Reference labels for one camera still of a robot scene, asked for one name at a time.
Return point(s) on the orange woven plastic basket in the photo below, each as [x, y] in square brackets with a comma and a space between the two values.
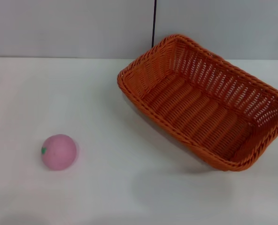
[195, 110]

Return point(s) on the pink toy peach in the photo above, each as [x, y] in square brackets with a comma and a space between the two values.
[59, 152]

